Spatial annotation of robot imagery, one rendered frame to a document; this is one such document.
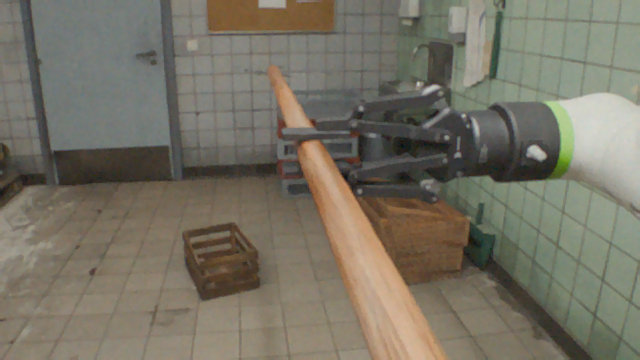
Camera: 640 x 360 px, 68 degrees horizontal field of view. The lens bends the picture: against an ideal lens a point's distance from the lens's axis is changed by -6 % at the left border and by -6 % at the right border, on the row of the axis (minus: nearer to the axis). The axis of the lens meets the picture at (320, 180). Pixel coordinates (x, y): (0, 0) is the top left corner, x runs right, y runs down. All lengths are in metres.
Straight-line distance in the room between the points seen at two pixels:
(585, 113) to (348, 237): 0.38
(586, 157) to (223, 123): 3.82
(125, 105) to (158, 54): 0.49
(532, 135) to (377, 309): 0.37
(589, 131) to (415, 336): 0.43
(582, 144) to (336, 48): 3.72
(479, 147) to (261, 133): 3.79
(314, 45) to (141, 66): 1.39
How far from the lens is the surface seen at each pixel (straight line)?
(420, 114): 3.24
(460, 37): 3.08
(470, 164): 0.56
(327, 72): 4.25
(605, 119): 0.61
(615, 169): 0.57
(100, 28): 4.29
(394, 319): 0.23
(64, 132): 4.49
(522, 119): 0.57
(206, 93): 4.23
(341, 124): 0.53
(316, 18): 4.19
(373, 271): 0.26
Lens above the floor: 1.33
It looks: 18 degrees down
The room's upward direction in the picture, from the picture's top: straight up
